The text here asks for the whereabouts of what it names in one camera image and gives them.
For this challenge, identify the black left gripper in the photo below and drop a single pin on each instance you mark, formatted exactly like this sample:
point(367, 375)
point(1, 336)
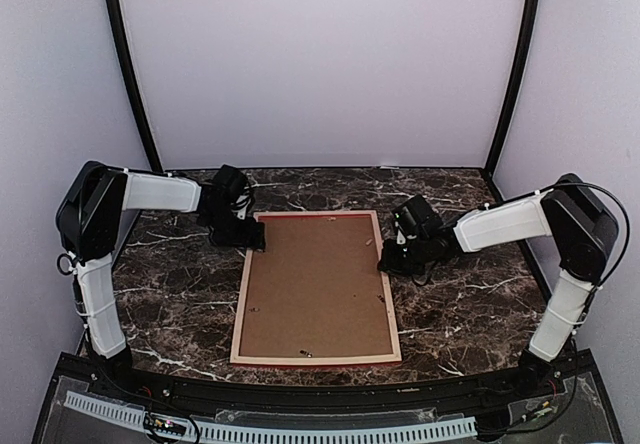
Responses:
point(250, 237)

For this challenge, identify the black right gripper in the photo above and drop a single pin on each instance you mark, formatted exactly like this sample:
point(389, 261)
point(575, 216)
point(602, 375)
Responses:
point(388, 263)

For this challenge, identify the brown cardboard backing board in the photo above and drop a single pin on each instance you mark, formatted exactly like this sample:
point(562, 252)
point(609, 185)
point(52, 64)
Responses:
point(315, 284)

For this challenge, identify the red wooden picture frame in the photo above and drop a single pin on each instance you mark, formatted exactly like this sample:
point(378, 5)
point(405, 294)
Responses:
point(240, 324)

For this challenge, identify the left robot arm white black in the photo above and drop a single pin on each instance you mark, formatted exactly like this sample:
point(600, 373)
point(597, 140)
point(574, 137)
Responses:
point(88, 221)

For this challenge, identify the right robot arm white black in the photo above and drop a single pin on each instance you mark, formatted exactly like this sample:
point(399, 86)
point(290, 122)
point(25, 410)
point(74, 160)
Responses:
point(569, 211)

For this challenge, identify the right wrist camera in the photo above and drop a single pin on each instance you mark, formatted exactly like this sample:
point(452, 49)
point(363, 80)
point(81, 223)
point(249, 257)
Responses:
point(400, 238)

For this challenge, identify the black front rail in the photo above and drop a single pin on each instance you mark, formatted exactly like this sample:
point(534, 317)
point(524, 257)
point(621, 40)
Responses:
point(202, 397)

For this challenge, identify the white slotted cable duct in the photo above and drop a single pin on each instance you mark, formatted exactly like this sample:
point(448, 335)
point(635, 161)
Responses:
point(248, 427)

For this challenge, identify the left black corner post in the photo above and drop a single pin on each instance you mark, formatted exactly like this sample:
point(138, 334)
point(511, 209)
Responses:
point(117, 25)

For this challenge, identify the black corner post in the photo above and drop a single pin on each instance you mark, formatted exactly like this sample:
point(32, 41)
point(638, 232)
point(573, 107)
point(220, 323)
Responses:
point(521, 53)
point(117, 25)

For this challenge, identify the right black corner post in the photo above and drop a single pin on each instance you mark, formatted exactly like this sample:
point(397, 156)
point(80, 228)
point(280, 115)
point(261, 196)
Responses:
point(521, 53)

